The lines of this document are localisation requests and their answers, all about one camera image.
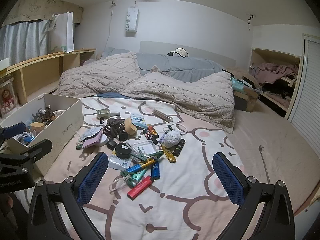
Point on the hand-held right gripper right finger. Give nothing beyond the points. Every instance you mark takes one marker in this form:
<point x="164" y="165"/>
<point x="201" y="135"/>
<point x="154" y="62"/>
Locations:
<point x="228" y="180"/>

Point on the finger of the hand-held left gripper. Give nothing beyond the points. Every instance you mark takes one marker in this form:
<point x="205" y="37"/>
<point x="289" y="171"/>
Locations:
<point x="37" y="148"/>
<point x="13" y="130"/>

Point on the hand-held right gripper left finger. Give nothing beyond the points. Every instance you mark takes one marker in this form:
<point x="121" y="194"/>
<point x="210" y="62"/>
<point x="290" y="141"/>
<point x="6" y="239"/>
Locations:
<point x="93" y="177"/>

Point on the white shoe box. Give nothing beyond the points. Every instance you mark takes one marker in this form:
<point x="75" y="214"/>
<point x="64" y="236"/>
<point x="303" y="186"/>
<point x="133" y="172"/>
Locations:
<point x="62" y="132"/>

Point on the white medicine sachet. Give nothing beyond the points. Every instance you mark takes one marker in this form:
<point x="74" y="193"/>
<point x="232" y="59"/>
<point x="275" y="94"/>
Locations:
<point x="121" y="163"/>

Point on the black round tin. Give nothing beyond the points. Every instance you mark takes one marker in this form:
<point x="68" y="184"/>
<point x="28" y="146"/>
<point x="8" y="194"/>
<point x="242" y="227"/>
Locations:
<point x="122" y="149"/>

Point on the teal printed lighter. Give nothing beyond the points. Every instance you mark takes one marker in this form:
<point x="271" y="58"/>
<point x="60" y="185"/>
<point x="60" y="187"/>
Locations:
<point x="138" y="177"/>

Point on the blue and yellow lighter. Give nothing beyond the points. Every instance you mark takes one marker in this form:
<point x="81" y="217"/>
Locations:
<point x="142" y="167"/>

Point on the wooden cup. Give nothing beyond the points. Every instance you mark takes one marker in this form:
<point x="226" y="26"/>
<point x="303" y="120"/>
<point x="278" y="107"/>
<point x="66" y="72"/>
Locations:
<point x="37" y="128"/>

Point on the doll in clear box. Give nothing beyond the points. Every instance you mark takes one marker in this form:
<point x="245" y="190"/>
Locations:
<point x="7" y="98"/>

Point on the green plastic clip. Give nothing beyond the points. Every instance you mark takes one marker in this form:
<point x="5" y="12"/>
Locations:
<point x="126" y="174"/>

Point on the small green clothespin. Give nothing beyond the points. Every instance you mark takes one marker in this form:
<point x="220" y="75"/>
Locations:
<point x="79" y="147"/>

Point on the pile of mixed trinkets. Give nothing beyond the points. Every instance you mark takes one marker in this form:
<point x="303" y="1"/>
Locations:
<point x="46" y="115"/>

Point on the pink notepad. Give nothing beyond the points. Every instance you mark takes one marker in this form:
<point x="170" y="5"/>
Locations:
<point x="93" y="142"/>

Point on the small black square box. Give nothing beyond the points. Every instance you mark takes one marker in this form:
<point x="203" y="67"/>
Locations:
<point x="111" y="145"/>

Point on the metal back scratcher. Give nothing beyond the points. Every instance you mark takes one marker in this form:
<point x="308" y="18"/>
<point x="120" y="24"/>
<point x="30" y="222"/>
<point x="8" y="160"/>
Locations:
<point x="264" y="162"/>

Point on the grey patterned pouch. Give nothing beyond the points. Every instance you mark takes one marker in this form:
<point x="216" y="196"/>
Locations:
<point x="90" y="133"/>

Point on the black cube box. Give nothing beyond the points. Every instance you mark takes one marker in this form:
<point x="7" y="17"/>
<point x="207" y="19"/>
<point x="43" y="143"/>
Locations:
<point x="123" y="136"/>

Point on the dark brown hair claw clip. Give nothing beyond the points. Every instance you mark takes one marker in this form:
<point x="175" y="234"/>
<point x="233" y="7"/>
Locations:
<point x="113" y="128"/>

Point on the dark green clothespin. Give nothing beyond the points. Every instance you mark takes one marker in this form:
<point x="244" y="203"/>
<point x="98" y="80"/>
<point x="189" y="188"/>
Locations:
<point x="145" y="156"/>

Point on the wooden shelf unit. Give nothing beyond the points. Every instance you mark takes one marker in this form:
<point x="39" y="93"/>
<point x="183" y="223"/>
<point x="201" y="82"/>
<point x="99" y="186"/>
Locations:
<point x="42" y="80"/>

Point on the beige bed sheet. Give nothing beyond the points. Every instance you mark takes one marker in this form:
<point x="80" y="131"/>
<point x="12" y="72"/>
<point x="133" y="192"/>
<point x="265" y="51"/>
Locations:
<point x="275" y="142"/>

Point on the clear plastic case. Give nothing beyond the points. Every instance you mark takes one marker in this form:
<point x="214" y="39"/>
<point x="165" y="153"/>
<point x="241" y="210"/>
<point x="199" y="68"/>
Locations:
<point x="146" y="147"/>

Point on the beige tape roll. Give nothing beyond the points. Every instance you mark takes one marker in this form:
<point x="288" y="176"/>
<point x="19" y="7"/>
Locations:
<point x="130" y="128"/>

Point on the small metal tin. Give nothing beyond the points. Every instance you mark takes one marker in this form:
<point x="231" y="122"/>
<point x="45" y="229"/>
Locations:
<point x="103" y="114"/>

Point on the gold lighter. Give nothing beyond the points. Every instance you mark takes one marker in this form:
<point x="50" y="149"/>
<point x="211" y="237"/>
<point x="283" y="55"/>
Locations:
<point x="169" y="155"/>

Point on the blue and white wipe packet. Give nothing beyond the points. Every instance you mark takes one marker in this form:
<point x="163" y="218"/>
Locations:
<point x="139" y="121"/>

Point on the purple lighter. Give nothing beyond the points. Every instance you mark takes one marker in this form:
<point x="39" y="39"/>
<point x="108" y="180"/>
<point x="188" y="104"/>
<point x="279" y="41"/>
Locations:
<point x="163" y="138"/>

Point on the brown cardboard box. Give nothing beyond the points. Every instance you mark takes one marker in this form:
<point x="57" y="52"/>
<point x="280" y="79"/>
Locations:
<point x="247" y="101"/>

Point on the blue cloth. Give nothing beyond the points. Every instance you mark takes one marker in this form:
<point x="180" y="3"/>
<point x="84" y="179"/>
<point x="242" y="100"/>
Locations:
<point x="107" y="95"/>

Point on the pale striped curtain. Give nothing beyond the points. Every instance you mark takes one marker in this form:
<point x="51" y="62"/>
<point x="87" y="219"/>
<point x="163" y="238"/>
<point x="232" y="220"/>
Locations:
<point x="25" y="41"/>

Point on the beige fluffy blanket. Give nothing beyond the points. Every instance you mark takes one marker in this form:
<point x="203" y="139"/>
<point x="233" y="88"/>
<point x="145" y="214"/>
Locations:
<point x="100" y="76"/>
<point x="190" y="97"/>

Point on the wooden closet shelf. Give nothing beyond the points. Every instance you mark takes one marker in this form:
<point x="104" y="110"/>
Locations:
<point x="275" y="97"/>

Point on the teal bedside item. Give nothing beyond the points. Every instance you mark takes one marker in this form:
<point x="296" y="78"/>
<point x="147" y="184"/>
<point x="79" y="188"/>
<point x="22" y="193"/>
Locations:
<point x="237" y="85"/>

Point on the white tote bag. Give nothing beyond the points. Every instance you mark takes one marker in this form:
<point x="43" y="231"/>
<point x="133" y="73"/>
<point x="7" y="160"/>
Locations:
<point x="63" y="33"/>

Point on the pile of pink clothes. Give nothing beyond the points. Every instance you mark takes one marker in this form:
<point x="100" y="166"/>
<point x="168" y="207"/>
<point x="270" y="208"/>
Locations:
<point x="272" y="71"/>

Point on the white louvered door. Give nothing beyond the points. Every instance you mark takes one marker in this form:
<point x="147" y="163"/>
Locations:
<point x="306" y="87"/>

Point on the grey duvet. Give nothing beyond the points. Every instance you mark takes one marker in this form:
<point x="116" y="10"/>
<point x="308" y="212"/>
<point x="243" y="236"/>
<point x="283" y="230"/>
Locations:
<point x="180" y="67"/>

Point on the beige printed valance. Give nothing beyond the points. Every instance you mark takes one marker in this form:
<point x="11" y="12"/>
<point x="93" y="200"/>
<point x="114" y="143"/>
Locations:
<point x="37" y="8"/>

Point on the grey headboard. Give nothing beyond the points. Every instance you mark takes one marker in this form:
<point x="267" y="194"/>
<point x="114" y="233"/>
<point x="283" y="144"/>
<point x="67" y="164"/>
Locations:
<point x="200" y="51"/>

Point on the white sun visor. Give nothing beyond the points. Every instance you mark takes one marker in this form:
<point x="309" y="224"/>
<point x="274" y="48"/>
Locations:
<point x="177" y="53"/>

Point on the white hanging paper bag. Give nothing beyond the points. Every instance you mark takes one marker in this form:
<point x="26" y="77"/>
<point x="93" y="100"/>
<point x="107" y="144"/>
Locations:
<point x="132" y="21"/>

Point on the wall hook with ribbon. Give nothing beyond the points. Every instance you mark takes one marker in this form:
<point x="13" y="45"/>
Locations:
<point x="250" y="18"/>

